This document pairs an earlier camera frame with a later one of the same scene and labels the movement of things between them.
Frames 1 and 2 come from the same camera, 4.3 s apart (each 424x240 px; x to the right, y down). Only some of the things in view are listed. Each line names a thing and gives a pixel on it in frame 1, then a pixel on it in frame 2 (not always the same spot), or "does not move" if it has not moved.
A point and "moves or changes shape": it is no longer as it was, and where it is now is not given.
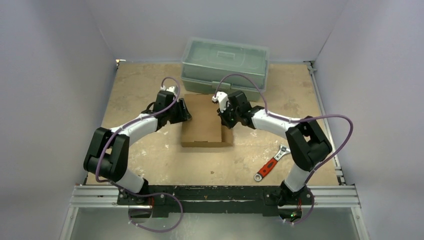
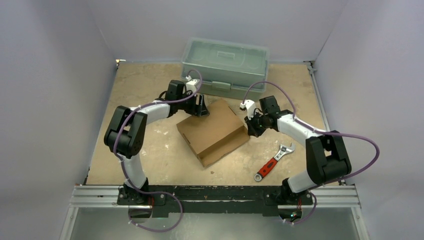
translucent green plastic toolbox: x=205 y=63 does not move
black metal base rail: x=216 y=200 does not move
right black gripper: x=226 y=117 -> x=253 y=125
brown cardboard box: x=205 y=129 moves or changes shape
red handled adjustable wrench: x=268 y=166 does not move
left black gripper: x=183 y=114 -> x=199 y=110
